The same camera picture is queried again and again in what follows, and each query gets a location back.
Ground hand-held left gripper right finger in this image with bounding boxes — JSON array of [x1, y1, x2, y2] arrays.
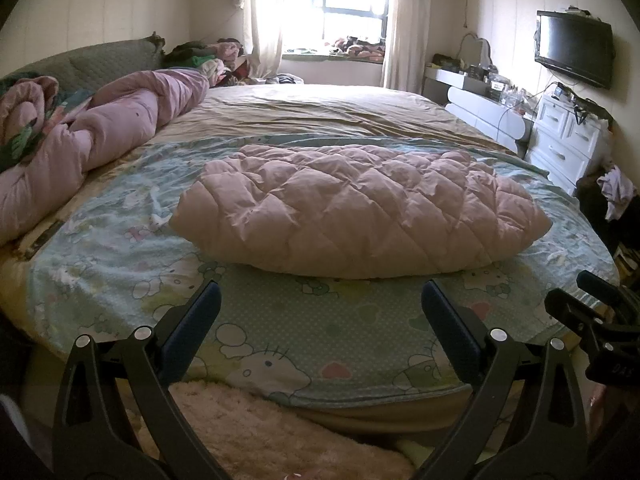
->
[[421, 280, 587, 480]]

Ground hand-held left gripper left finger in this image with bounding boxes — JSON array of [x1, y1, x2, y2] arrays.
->
[[52, 280, 223, 480]]

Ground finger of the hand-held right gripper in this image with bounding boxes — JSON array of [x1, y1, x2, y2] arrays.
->
[[575, 270, 640, 321], [544, 287, 608, 341]]

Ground pink quilted coat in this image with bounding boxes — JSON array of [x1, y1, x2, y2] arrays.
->
[[170, 144, 553, 280]]

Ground pile of mixed clothes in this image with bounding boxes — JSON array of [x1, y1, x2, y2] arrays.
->
[[165, 37, 256, 86]]

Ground clothes on windowsill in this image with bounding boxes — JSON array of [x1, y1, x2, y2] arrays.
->
[[322, 35, 388, 58]]

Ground fluffy pink rug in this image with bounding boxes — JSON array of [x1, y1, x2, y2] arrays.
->
[[122, 379, 418, 480]]

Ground cartoon printed blue blanket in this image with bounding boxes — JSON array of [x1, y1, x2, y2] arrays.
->
[[27, 132, 621, 408]]

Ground pale crumpled garment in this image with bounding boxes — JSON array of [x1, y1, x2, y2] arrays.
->
[[597, 164, 638, 221]]

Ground white drawer dresser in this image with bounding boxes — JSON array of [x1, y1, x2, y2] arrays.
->
[[529, 94, 608, 192]]

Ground white vanity desk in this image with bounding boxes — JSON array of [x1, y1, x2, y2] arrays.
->
[[424, 67, 533, 153]]

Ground rolled pink duvet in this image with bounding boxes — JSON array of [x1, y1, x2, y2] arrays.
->
[[0, 69, 211, 247]]

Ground clutter of small desk things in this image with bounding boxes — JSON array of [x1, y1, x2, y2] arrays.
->
[[467, 62, 541, 108]]

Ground floral green pink blanket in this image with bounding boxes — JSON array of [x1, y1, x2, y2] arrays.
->
[[0, 75, 96, 171]]

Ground bed with tan sheet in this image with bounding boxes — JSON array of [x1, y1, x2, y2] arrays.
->
[[0, 82, 621, 451]]

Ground scalloped vanity mirror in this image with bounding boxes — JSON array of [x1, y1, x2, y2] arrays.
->
[[459, 34, 493, 68]]

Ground grey padded headboard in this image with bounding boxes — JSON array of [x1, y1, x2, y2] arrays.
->
[[0, 35, 168, 98]]

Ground white curtain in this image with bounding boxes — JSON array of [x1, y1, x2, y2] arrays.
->
[[382, 0, 428, 92], [242, 0, 286, 78]]

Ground window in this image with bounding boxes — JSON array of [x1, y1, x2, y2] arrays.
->
[[280, 0, 393, 53]]

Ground black wall television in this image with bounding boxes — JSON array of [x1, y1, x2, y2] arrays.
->
[[534, 10, 615, 91]]

